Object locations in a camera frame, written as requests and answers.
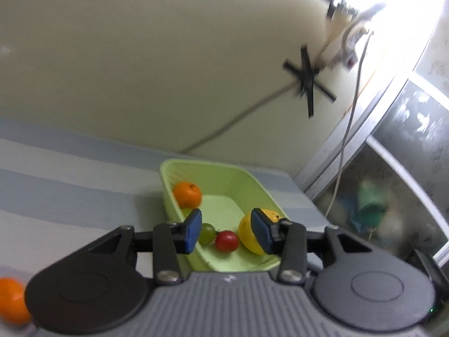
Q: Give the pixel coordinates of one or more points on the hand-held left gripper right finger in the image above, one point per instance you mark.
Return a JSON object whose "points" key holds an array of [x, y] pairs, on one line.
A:
{"points": [[261, 231]]}

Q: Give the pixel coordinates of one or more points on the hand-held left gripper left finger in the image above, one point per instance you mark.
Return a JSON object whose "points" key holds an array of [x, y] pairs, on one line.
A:
{"points": [[193, 231]]}

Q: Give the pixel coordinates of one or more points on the yellow lemon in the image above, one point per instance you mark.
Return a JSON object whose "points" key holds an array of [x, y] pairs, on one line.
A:
{"points": [[245, 232]]}

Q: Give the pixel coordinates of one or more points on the green plastic basket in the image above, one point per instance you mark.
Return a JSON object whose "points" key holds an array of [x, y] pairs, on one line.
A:
{"points": [[224, 189]]}

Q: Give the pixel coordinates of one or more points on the orange with stem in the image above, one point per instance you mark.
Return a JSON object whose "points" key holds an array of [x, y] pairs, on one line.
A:
{"points": [[10, 300]]}

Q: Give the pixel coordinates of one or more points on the green grape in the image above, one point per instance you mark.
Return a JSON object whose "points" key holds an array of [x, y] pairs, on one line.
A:
{"points": [[207, 234]]}

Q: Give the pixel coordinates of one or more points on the red cherry tomato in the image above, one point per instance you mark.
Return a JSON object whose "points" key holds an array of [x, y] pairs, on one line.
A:
{"points": [[226, 240]]}

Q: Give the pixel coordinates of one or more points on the large orange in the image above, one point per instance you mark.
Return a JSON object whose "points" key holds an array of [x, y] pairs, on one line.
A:
{"points": [[187, 195]]}

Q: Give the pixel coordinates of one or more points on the green cup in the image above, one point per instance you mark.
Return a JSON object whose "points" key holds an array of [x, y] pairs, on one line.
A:
{"points": [[370, 203]]}

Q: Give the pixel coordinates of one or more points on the striped bed sheet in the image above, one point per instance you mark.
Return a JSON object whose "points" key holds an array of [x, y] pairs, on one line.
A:
{"points": [[70, 189]]}

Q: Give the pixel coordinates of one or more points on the window with patterned glass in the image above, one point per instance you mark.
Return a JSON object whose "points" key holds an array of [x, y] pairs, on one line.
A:
{"points": [[403, 130]]}

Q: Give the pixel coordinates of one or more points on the black tape cross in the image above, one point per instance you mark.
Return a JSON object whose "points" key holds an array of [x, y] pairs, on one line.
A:
{"points": [[305, 77]]}

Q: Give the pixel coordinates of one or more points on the white power strip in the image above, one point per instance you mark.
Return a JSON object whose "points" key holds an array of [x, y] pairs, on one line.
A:
{"points": [[345, 47]]}

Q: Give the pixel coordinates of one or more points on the black tape strips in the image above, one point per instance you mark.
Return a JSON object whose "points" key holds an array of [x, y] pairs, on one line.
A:
{"points": [[334, 1]]}

